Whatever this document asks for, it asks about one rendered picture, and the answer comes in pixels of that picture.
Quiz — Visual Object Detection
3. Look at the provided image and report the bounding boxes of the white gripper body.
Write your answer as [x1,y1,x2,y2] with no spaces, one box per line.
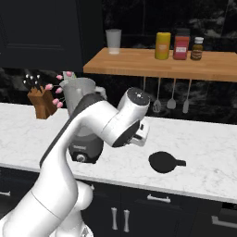
[131,129,151,148]

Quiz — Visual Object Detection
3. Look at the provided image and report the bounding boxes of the black blender lid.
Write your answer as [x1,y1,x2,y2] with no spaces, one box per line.
[148,151,187,175]

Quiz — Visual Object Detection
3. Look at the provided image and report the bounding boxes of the grey blender with clear jar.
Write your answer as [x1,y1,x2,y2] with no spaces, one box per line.
[59,77,107,165]

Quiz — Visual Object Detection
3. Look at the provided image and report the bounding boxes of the red jar with dark lid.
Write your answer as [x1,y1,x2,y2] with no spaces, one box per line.
[172,28,191,61]

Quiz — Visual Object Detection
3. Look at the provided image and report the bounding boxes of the hanging metal whisk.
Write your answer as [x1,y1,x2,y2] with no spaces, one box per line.
[153,77,163,114]

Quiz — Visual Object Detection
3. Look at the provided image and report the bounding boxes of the hanging metal spatula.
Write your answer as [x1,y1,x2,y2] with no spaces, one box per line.
[166,78,178,110]

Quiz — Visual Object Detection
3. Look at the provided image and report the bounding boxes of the hanging metal spoon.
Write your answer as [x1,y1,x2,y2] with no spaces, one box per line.
[181,79,193,115]

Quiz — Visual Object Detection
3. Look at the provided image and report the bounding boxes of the dark drawer front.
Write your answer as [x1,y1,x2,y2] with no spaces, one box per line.
[120,185,224,217]
[0,167,42,214]

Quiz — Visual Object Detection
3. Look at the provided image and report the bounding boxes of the dark cupboard door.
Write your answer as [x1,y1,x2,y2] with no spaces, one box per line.
[81,181,122,237]
[120,200,198,237]

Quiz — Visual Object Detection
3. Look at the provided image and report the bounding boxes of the pink flowers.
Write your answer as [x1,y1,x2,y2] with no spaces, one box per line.
[44,70,77,109]

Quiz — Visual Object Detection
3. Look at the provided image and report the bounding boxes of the yellow bottle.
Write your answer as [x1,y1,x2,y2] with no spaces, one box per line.
[154,31,172,61]

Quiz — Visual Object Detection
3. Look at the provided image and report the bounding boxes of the clear drinking glass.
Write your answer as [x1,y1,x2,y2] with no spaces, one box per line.
[105,29,123,56]

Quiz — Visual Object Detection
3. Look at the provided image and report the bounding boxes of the wooden knife block with knives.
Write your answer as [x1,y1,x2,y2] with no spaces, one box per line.
[23,73,58,120]

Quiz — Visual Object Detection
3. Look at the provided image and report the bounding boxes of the brown bottle with white cap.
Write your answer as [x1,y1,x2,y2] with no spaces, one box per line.
[190,36,205,61]

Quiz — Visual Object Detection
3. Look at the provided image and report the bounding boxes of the dark dishwasher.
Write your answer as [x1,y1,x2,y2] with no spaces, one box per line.
[197,202,237,237]

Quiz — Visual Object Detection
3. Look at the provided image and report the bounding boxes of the wooden wall shelf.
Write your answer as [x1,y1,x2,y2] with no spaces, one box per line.
[82,46,237,83]

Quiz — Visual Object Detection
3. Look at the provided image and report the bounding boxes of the silver vertical door handle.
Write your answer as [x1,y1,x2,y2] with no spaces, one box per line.
[122,209,131,233]
[110,206,119,231]

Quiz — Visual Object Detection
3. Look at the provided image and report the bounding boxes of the silver dishwasher handle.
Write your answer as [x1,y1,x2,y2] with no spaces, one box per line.
[211,215,237,230]

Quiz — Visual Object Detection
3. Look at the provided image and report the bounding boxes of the dark wall cupboard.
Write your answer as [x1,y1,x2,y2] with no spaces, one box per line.
[0,0,105,74]

